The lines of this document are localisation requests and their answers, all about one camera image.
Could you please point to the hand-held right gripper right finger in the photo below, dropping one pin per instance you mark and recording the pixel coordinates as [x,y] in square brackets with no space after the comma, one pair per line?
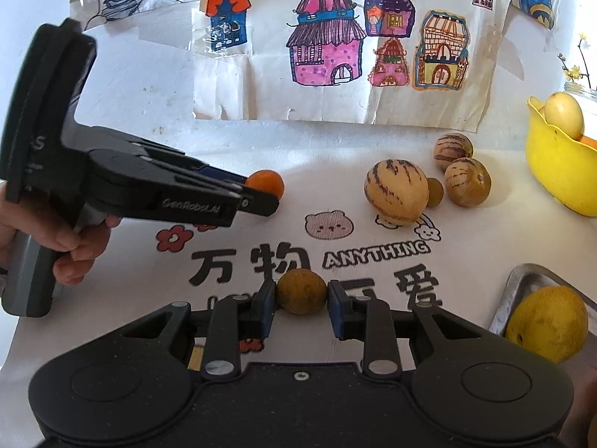
[336,310]

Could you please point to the small striped pepino melon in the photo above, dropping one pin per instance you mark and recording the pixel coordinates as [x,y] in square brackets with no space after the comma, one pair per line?
[452,147]

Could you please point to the grey metal tray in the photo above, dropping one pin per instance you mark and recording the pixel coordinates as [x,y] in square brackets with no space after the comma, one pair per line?
[517,284]

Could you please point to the large pale striped pepino melon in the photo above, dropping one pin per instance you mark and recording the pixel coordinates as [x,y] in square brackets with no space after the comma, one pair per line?
[396,193]

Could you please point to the small brown round fruit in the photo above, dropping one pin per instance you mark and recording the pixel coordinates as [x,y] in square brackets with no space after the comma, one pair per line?
[302,291]
[436,192]

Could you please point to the colourful houses wall drawing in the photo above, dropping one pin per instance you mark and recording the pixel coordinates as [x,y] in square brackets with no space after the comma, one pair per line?
[336,46]

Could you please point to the yellow flower-shaped bowl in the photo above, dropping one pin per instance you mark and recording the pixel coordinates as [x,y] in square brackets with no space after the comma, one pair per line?
[559,172]

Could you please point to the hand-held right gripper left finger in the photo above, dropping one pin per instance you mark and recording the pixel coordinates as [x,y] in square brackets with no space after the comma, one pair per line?
[266,309]

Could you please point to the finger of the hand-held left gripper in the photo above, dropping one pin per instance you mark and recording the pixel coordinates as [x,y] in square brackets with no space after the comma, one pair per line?
[186,156]
[186,196]

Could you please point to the printed white tablecloth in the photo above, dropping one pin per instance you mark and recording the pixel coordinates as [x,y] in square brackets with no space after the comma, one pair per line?
[140,270]

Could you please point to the person's left hand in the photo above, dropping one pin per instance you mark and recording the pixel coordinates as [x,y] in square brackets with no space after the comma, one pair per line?
[79,248]

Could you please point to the orange tangerine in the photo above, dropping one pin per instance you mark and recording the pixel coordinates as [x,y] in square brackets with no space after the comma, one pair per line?
[268,182]

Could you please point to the orange fruit in bowl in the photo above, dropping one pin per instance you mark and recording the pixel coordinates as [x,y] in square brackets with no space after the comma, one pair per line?
[590,140]

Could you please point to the pale yellow round pear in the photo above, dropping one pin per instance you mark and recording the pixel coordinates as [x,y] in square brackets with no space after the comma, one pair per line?
[563,112]

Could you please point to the yellow flower sprig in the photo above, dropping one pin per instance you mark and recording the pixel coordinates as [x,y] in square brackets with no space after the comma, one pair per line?
[576,63]

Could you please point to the brownish striped pepino melon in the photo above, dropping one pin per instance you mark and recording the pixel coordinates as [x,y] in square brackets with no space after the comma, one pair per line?
[468,182]

